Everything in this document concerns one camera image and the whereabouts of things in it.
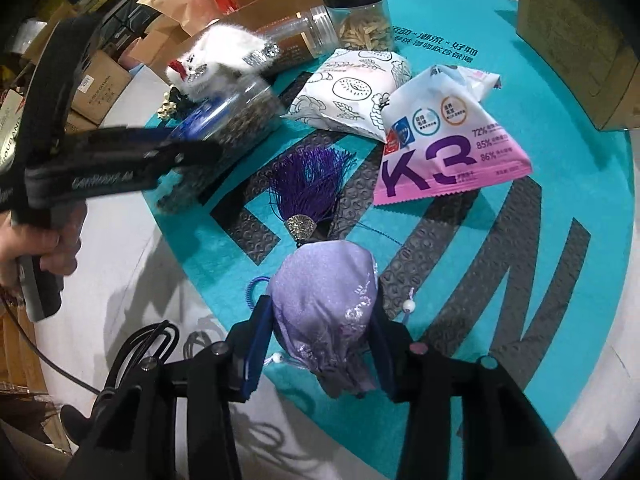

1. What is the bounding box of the black cable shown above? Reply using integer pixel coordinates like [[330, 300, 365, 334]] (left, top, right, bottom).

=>
[[112, 322, 181, 391]]

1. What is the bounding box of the blue spiral hair tie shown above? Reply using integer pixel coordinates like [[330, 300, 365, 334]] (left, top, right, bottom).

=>
[[246, 275, 275, 313]]

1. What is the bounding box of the clear jar brown label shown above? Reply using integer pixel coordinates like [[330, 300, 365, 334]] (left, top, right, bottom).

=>
[[260, 5, 341, 73]]

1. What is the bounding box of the clear jar blue label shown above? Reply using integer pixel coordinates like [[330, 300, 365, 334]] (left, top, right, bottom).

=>
[[157, 75, 286, 216]]

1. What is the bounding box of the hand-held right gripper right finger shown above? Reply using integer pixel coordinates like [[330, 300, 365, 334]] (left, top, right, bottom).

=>
[[367, 305, 576, 480]]

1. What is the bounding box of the black lid snack jar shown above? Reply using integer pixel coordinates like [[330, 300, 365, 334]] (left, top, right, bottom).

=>
[[320, 0, 396, 53]]

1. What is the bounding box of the purple tassel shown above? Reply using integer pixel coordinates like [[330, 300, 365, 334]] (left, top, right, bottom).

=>
[[267, 146, 358, 241]]

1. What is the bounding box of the teal floor mat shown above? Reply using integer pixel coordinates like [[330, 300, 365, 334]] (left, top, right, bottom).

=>
[[145, 0, 640, 466]]

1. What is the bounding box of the black print cardboard box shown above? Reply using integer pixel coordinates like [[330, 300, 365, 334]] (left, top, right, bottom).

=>
[[70, 50, 133, 126]]

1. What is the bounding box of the white pink snack packet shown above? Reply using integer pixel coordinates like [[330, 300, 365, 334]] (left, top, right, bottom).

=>
[[372, 64, 533, 207]]

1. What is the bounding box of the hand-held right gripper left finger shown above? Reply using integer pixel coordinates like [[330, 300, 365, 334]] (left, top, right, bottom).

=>
[[77, 300, 278, 480]]

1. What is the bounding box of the person's left hand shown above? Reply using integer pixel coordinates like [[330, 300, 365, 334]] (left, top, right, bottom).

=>
[[0, 205, 88, 301]]

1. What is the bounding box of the grey cable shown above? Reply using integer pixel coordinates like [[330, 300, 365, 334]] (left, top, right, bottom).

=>
[[0, 287, 101, 396]]

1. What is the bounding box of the brown paper bag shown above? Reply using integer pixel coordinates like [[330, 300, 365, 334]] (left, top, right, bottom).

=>
[[137, 0, 226, 36]]

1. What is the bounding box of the green printed cardboard box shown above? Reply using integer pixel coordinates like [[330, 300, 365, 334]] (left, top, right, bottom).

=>
[[515, 0, 640, 131]]

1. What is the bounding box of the white plush cat glove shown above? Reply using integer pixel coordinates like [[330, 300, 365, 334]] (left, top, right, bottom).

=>
[[165, 25, 281, 98]]

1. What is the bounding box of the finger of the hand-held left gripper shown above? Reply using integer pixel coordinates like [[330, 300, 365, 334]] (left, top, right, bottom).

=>
[[135, 140, 223, 192], [82, 127, 181, 153]]

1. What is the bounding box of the white patterned snack packet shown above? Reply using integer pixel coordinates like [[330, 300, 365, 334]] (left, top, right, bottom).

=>
[[280, 48, 413, 141]]

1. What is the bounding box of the purple drawstring pouch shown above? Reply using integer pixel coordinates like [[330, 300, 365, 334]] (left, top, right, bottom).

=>
[[247, 240, 418, 401]]

